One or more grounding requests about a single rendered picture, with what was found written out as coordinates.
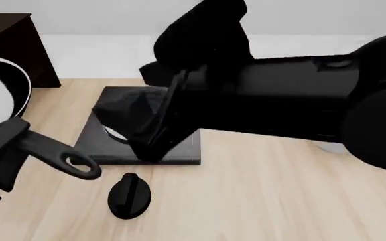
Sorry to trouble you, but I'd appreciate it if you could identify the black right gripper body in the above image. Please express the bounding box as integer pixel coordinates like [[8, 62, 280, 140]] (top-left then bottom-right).
[[148, 68, 192, 151]]

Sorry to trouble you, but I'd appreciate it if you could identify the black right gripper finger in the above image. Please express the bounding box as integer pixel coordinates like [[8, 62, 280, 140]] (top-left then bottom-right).
[[92, 88, 162, 148], [128, 127, 201, 162]]

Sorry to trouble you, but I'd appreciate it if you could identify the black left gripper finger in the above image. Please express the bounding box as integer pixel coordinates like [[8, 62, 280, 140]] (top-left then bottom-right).
[[0, 145, 29, 193], [0, 116, 32, 152]]

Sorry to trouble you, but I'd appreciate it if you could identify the black frying pan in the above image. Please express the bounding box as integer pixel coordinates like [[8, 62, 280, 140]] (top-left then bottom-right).
[[0, 54, 102, 181]]

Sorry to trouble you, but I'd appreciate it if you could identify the dark wooden cabinet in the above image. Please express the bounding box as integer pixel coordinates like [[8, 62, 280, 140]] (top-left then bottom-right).
[[0, 12, 62, 89]]

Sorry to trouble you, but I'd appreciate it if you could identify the flat black stove plate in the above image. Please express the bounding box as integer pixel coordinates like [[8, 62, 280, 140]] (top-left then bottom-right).
[[74, 86, 202, 167]]

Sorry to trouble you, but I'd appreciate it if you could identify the round black stove knob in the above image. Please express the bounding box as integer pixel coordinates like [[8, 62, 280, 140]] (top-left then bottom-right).
[[107, 172, 153, 220]]

